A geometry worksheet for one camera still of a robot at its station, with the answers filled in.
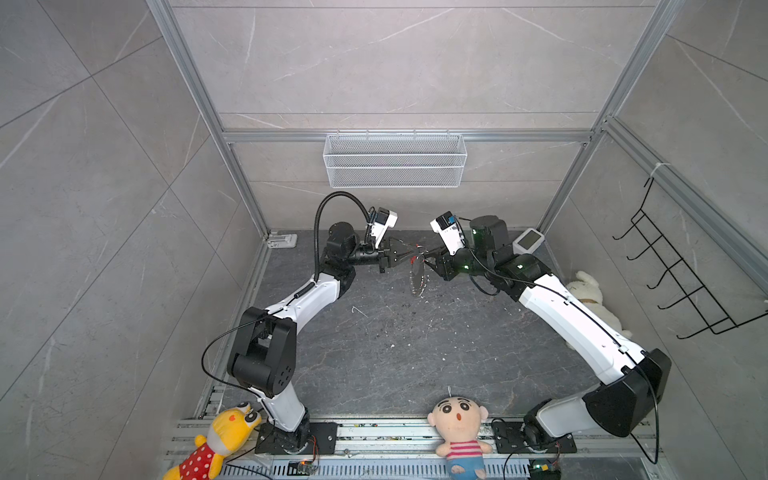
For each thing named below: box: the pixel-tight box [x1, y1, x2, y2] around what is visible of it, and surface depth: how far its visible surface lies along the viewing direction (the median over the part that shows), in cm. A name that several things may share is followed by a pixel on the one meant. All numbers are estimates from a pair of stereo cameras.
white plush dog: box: [566, 271, 633, 340], surface depth 94 cm
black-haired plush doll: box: [427, 396, 492, 480], surface depth 70 cm
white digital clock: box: [512, 228, 545, 255], surface depth 113 cm
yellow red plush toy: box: [163, 402, 262, 480], surface depth 69 cm
